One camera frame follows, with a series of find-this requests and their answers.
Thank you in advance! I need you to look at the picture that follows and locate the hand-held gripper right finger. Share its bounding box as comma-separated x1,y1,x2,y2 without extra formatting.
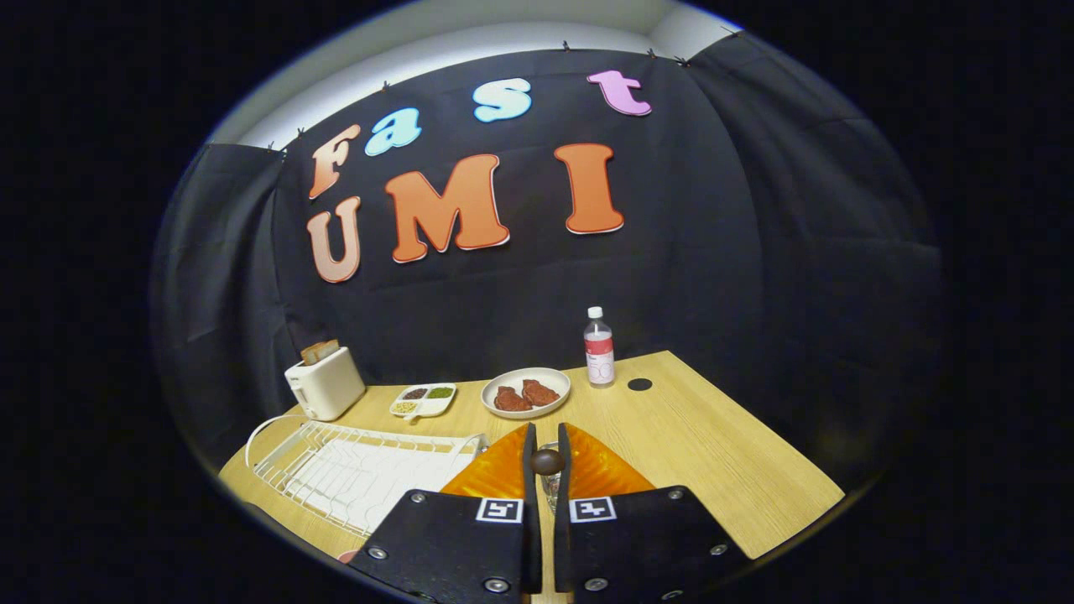
554,422,750,601

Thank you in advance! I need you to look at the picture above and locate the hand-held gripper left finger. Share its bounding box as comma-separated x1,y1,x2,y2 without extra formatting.
348,422,542,601

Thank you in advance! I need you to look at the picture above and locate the metal wire basket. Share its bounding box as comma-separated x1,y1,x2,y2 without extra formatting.
540,440,561,514

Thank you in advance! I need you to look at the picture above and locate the white wire dish rack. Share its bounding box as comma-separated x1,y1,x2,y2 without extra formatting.
245,414,489,538

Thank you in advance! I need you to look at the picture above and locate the white plate with steaks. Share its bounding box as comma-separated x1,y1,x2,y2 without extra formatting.
481,367,572,420

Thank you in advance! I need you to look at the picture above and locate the white divided dish with beans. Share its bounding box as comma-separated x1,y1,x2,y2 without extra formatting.
389,383,458,419

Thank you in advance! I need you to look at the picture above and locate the clear plastic bottle red label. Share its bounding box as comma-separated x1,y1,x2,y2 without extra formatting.
584,306,616,388

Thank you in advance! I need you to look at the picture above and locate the white toaster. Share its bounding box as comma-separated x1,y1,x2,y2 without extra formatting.
284,346,367,422

